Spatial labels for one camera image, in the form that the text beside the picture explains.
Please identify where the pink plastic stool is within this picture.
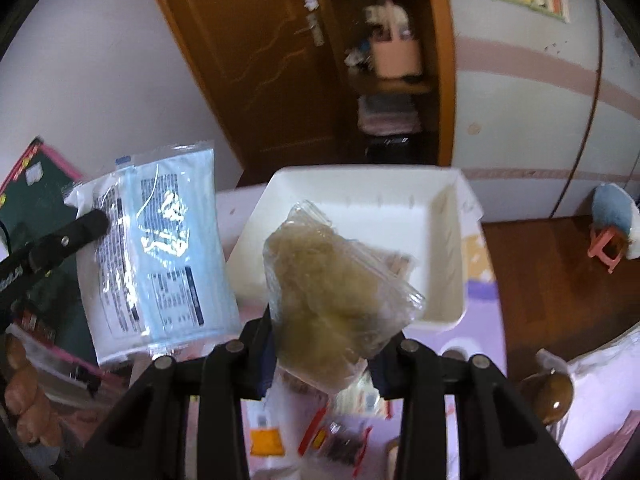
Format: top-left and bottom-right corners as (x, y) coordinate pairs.
(588, 226), (632, 274)

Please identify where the brown wooden corner shelf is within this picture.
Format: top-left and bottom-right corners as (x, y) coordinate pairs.
(305, 0), (457, 167)

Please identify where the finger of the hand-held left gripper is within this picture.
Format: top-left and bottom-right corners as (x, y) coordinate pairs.
(22, 208), (111, 277)

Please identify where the white plastic bin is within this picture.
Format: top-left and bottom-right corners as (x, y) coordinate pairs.
(227, 165), (484, 332)

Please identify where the white plush toy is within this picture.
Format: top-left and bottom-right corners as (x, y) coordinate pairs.
(364, 1), (410, 32)

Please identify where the clear bag of yellowish snack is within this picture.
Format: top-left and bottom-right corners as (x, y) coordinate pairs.
(262, 200), (428, 392)

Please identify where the green chalkboard with pink frame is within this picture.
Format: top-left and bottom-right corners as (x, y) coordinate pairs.
(0, 136), (103, 376)

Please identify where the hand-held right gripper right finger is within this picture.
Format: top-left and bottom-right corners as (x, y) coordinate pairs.
(370, 337), (566, 480)

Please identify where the pink basket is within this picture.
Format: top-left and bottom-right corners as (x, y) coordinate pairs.
(371, 35), (422, 80)

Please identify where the white bedding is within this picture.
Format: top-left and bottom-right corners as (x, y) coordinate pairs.
(536, 324), (640, 468)

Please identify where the blue face mask pack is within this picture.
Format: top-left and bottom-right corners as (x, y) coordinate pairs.
(65, 141), (242, 367)

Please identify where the blue plush cushion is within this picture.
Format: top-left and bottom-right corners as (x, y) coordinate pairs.
(591, 183), (640, 261)

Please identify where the red edged clear snack packet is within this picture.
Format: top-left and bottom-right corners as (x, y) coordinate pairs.
(299, 404), (374, 462)

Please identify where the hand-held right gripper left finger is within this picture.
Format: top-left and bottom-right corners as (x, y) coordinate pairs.
(87, 305), (276, 480)

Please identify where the metal door handle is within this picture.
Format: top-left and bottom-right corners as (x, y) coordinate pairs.
(304, 11), (327, 47)

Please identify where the black stool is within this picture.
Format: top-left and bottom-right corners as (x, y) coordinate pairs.
(364, 134), (412, 162)

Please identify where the person's left hand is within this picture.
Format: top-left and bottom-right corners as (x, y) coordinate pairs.
(4, 336), (62, 447)

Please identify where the white wardrobe with pink stripes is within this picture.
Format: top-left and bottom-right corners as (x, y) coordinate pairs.
(449, 0), (640, 222)

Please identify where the person's left forearm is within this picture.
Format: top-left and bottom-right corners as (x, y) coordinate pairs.
(12, 437), (58, 478)

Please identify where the orange label packet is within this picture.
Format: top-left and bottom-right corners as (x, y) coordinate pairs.
(249, 400), (287, 463)

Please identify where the brown wooden door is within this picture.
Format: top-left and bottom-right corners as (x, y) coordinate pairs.
(140, 0), (353, 173)

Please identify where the stack of folded towels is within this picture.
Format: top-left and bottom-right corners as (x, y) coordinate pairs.
(356, 94), (422, 134)

